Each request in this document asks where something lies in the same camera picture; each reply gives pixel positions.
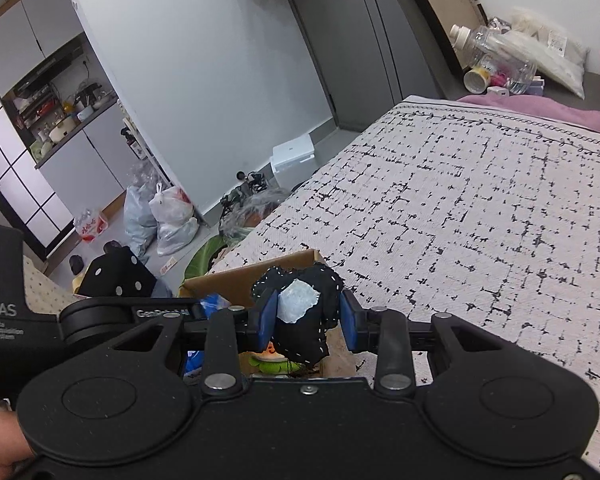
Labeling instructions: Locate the black stitched soft toy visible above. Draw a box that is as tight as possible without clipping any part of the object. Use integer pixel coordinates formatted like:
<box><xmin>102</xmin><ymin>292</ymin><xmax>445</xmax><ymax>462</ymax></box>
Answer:
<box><xmin>251</xmin><ymin>262</ymin><xmax>344</xmax><ymax>367</ymax></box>

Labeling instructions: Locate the orange green soft toy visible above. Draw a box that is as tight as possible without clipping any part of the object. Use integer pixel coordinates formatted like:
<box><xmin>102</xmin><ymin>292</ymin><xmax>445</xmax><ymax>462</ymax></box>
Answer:
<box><xmin>249</xmin><ymin>341</ymin><xmax>302</xmax><ymax>375</ymax></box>

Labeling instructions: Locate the person's hand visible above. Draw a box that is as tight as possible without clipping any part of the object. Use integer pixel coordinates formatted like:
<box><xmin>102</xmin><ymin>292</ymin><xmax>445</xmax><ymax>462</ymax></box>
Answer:
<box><xmin>0</xmin><ymin>412</ymin><xmax>34</xmax><ymax>479</ymax></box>

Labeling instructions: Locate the brown cardboard box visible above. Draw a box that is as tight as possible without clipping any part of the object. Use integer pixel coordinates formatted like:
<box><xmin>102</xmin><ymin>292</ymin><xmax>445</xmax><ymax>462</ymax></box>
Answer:
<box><xmin>178</xmin><ymin>249</ymin><xmax>355</xmax><ymax>378</ymax></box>

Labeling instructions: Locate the blue tissue pack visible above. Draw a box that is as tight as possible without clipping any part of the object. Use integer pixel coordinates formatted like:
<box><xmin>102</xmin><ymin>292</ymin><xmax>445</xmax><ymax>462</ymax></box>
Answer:
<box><xmin>183</xmin><ymin>292</ymin><xmax>232</xmax><ymax>378</ymax></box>

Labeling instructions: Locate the white black patterned blanket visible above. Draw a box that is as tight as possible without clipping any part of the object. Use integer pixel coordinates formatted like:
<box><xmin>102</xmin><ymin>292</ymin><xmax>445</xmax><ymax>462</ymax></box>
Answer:
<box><xmin>219</xmin><ymin>96</ymin><xmax>600</xmax><ymax>470</ymax></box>

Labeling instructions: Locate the white plastic bag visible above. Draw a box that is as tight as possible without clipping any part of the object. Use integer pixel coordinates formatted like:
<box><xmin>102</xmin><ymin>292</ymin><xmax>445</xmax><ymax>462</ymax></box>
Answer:
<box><xmin>149</xmin><ymin>183</ymin><xmax>199</xmax><ymax>256</ymax></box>

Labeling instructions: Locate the black polka dot cushion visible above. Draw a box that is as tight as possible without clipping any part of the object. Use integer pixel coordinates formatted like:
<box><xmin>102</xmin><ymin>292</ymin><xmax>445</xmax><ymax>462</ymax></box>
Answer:
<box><xmin>76</xmin><ymin>246</ymin><xmax>157</xmax><ymax>298</ymax></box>

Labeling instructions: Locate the grey blue plastic bag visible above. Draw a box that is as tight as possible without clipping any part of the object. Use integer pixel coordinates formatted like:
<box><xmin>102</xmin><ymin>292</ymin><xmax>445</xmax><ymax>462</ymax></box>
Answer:
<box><xmin>123</xmin><ymin>183</ymin><xmax>158</xmax><ymax>262</ymax></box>

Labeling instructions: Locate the white flat box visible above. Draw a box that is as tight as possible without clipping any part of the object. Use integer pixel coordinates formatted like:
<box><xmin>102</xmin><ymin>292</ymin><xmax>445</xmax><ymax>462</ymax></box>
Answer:
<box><xmin>270</xmin><ymin>133</ymin><xmax>314</xmax><ymax>172</ymax></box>

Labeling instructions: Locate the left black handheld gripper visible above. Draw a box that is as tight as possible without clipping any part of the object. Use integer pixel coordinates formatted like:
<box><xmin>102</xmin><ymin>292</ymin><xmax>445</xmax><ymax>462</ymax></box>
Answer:
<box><xmin>0</xmin><ymin>221</ymin><xmax>204</xmax><ymax>406</ymax></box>

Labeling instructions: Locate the red white snack bag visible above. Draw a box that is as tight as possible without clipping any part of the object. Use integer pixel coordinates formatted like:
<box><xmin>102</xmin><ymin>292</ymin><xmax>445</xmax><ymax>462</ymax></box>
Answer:
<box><xmin>73</xmin><ymin>209</ymin><xmax>109</xmax><ymax>243</ymax></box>

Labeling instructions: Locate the beige dotted cloth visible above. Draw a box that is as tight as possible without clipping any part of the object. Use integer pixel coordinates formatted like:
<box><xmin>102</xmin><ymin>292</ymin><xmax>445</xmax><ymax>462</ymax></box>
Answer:
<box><xmin>23</xmin><ymin>256</ymin><xmax>80</xmax><ymax>314</ymax></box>

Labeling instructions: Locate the white paper cup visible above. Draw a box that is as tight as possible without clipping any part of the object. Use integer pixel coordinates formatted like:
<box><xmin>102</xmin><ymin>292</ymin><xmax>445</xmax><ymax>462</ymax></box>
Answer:
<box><xmin>463</xmin><ymin>66</ymin><xmax>491</xmax><ymax>94</ymax></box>

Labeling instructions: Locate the clear plastic bottle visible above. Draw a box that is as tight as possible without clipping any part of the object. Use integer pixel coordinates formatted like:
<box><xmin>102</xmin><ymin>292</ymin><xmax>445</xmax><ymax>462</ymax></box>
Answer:
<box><xmin>449</xmin><ymin>24</ymin><xmax>536</xmax><ymax>94</ymax></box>

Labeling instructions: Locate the pink bed sheet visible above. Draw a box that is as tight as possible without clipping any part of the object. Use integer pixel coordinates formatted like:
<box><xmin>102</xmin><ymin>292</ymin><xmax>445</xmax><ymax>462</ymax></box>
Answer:
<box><xmin>460</xmin><ymin>93</ymin><xmax>600</xmax><ymax>133</ymax></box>

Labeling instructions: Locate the kitchen shelf with items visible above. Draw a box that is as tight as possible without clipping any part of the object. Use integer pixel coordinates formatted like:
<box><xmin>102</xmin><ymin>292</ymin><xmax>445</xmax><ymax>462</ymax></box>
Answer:
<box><xmin>3</xmin><ymin>34</ymin><xmax>117</xmax><ymax>162</ymax></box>

